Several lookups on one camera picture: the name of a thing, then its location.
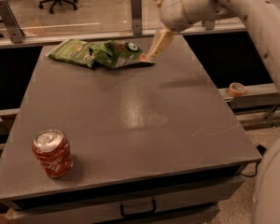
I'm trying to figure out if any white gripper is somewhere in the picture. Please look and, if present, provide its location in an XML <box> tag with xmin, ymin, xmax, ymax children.
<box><xmin>147</xmin><ymin>0</ymin><xmax>193</xmax><ymax>60</ymax></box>

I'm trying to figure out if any green rice chip bag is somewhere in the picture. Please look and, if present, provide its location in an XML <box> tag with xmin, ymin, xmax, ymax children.
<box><xmin>90</xmin><ymin>40</ymin><xmax>152</xmax><ymax>69</ymax></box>

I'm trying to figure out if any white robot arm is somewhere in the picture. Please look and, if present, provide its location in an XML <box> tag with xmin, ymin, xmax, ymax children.
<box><xmin>148</xmin><ymin>0</ymin><xmax>280</xmax><ymax>224</ymax></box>

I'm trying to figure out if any green jalapeno chip bag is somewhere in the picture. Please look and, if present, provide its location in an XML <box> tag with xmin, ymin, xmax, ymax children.
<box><xmin>47</xmin><ymin>39</ymin><xmax>94</xmax><ymax>68</ymax></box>

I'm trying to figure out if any orange tape roll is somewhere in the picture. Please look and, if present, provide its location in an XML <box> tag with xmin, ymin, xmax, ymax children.
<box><xmin>229</xmin><ymin>82</ymin><xmax>245</xmax><ymax>97</ymax></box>

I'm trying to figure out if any red soda can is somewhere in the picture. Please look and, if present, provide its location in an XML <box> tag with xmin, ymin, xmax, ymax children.
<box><xmin>32</xmin><ymin>129</ymin><xmax>74</xmax><ymax>178</ymax></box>

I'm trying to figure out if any grey table drawer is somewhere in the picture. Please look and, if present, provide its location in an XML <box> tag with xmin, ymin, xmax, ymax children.
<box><xmin>6</xmin><ymin>175</ymin><xmax>244</xmax><ymax>224</ymax></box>

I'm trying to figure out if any middle metal glass bracket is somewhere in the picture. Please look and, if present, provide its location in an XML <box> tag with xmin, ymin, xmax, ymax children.
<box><xmin>131</xmin><ymin>0</ymin><xmax>142</xmax><ymax>35</ymax></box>

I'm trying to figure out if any left metal glass bracket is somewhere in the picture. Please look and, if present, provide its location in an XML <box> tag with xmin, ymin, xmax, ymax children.
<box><xmin>0</xmin><ymin>0</ymin><xmax>24</xmax><ymax>43</ymax></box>

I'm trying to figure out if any black floor cable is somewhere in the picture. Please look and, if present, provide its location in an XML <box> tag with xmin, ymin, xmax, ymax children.
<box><xmin>240</xmin><ymin>144</ymin><xmax>267</xmax><ymax>178</ymax></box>

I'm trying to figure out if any black drawer handle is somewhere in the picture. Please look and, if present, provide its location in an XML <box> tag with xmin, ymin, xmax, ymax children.
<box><xmin>119</xmin><ymin>198</ymin><xmax>157</xmax><ymax>218</ymax></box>

